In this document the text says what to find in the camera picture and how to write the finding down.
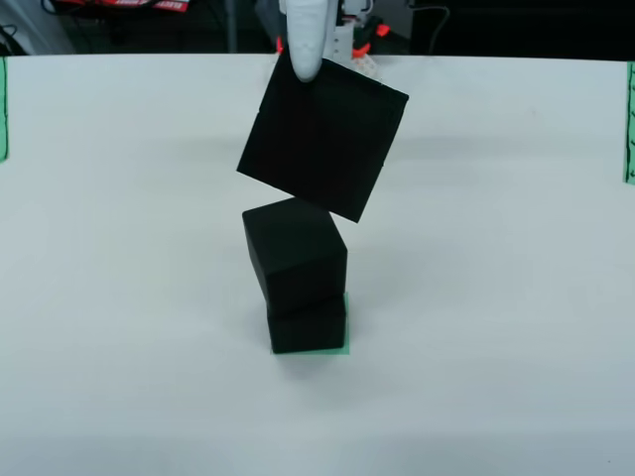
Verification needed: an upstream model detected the red printed package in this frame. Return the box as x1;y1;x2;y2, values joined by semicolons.
59;0;191;14

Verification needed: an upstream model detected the green striped square marker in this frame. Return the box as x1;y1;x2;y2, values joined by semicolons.
270;291;351;356

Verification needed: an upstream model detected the black printed cube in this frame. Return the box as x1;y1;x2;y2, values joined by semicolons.
266;292;347;355
241;197;348;313

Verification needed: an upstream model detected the black cube with patterned face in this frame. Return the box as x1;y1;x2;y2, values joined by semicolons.
236;49;411;224

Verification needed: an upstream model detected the white background panel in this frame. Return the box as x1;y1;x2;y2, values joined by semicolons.
0;0;75;56

